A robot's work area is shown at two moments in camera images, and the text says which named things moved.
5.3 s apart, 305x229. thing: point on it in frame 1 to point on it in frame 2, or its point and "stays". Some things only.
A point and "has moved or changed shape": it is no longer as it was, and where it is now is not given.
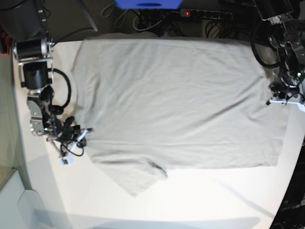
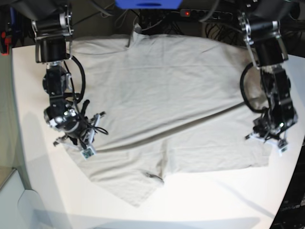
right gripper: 282,93 to 271,126
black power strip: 206,14 stays
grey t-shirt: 147,106 has moved or changed shape
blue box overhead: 148,4 stays
